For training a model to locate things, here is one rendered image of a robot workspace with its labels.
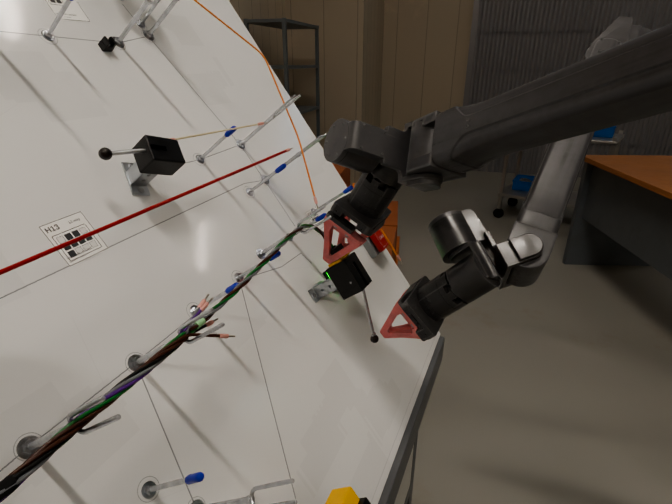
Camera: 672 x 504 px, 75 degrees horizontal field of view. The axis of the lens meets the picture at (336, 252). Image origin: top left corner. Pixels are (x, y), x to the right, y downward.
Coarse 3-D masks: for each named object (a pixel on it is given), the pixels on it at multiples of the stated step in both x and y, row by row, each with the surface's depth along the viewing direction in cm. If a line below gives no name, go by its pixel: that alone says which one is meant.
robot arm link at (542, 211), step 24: (600, 48) 70; (552, 144) 67; (576, 144) 66; (552, 168) 65; (576, 168) 65; (528, 192) 66; (552, 192) 63; (528, 216) 62; (552, 216) 61; (552, 240) 59; (528, 264) 58
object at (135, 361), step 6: (204, 312) 39; (210, 312) 38; (198, 318) 39; (186, 324) 40; (222, 324) 38; (180, 330) 41; (210, 330) 39; (216, 330) 39; (198, 336) 40; (204, 336) 40; (186, 342) 41; (192, 342) 41; (156, 348) 43; (150, 354) 44; (132, 360) 45; (138, 360) 45; (144, 360) 45; (132, 366) 45; (138, 366) 45
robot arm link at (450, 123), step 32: (576, 64) 36; (608, 64) 34; (640, 64) 31; (512, 96) 42; (544, 96) 38; (576, 96) 36; (608, 96) 33; (640, 96) 32; (416, 128) 54; (448, 128) 49; (480, 128) 45; (512, 128) 41; (544, 128) 40; (576, 128) 39; (416, 160) 53; (448, 160) 49; (480, 160) 49
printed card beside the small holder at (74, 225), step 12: (72, 216) 47; (84, 216) 48; (48, 228) 45; (60, 228) 46; (72, 228) 47; (84, 228) 48; (60, 240) 45; (84, 240) 47; (96, 240) 48; (60, 252) 45; (72, 252) 46; (84, 252) 47; (96, 252) 48; (72, 264) 45
